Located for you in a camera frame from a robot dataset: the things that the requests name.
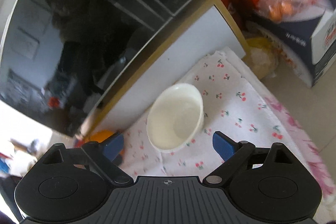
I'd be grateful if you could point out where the small cream bowl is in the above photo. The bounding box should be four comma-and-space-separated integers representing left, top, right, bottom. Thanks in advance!
146, 83, 204, 153

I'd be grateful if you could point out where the large orange on table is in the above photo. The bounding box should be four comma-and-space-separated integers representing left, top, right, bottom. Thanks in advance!
86, 130, 124, 160

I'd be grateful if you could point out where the cherry print tablecloth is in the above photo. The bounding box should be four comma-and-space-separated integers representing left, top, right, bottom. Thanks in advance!
119, 45, 320, 177

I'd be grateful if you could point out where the white cabinet with wood trim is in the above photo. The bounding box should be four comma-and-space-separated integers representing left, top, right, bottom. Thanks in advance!
81, 0, 249, 135

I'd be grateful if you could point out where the dark blue cardboard box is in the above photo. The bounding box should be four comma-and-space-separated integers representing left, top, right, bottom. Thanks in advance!
246, 0, 335, 88

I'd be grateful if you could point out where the black microwave oven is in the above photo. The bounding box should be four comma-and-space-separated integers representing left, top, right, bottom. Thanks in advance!
1, 0, 192, 136

